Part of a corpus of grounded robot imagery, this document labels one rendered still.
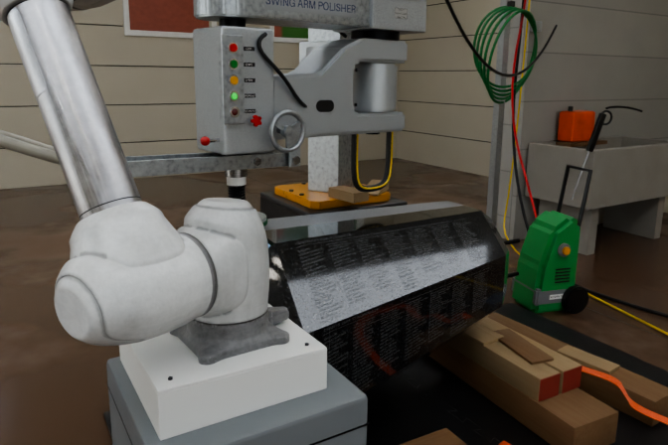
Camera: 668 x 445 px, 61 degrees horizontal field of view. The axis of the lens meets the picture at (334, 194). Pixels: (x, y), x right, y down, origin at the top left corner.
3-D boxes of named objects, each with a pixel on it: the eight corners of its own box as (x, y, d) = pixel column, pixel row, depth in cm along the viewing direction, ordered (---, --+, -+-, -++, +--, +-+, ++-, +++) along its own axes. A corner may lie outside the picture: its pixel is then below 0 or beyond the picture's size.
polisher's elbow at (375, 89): (344, 109, 247) (345, 64, 243) (386, 109, 252) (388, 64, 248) (358, 112, 229) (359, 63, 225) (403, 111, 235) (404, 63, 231)
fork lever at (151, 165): (276, 160, 226) (276, 147, 225) (304, 166, 211) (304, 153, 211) (95, 171, 184) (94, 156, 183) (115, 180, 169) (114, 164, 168)
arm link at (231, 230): (286, 305, 113) (286, 196, 109) (220, 337, 98) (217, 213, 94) (227, 288, 122) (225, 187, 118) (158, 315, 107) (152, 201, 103)
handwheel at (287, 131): (291, 148, 210) (291, 107, 207) (307, 151, 202) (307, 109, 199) (256, 151, 201) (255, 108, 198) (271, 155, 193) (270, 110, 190)
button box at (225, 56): (241, 123, 192) (239, 36, 186) (245, 123, 190) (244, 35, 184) (220, 124, 187) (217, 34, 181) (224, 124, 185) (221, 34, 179)
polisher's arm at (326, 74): (373, 150, 259) (376, 39, 249) (410, 156, 241) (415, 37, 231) (229, 164, 214) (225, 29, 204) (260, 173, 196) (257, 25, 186)
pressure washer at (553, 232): (552, 292, 377) (564, 162, 360) (587, 313, 344) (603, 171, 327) (504, 297, 368) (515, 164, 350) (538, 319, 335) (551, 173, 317)
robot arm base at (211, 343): (309, 337, 112) (309, 310, 111) (203, 367, 99) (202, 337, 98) (265, 307, 126) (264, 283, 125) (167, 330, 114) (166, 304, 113)
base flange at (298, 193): (271, 193, 321) (271, 184, 320) (345, 185, 345) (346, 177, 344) (313, 210, 280) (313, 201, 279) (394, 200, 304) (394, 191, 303)
